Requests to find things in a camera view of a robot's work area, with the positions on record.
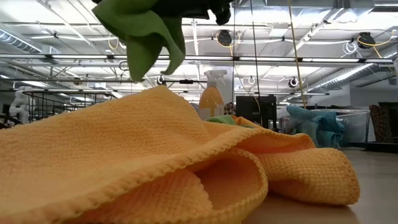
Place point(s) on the black computer case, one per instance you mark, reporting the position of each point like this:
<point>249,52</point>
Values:
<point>248,109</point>

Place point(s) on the orange microfiber towel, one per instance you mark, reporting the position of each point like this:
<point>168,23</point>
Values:
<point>124,149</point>

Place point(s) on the patterned chair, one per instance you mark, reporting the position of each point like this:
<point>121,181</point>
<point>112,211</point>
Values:
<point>381,123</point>

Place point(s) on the orange spray bottle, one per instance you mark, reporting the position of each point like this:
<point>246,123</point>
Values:
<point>212,96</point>

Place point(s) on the clear plastic bin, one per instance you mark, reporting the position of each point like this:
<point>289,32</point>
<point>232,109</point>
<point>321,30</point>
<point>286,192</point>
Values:
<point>356,126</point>

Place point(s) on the green microfiber towel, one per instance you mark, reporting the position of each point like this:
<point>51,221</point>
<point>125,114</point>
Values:
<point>146,34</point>
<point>222,119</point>

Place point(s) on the blue microfiber towel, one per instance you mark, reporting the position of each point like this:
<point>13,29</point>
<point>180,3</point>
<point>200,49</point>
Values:
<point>326,132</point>
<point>303,116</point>

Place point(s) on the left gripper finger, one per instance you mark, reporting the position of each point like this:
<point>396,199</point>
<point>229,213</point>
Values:
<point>224,14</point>

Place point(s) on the white humanoid robot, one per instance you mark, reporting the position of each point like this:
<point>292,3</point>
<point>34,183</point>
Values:
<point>20,104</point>

